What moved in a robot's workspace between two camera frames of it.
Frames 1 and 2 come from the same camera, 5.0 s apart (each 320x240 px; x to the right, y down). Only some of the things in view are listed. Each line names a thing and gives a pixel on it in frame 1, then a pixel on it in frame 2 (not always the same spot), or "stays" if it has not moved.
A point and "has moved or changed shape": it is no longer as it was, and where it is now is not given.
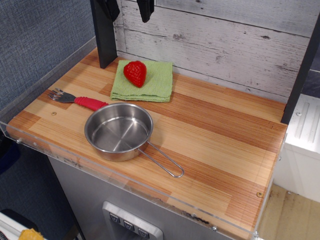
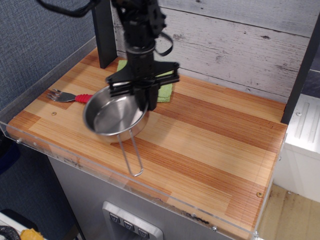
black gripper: [146, 7] -> [144, 75]
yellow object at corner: [30, 234] stays
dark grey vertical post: [105, 34] stays
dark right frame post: [303, 72] stays
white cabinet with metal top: [298, 171] stays
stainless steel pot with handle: [117, 130] has moved or changed shape
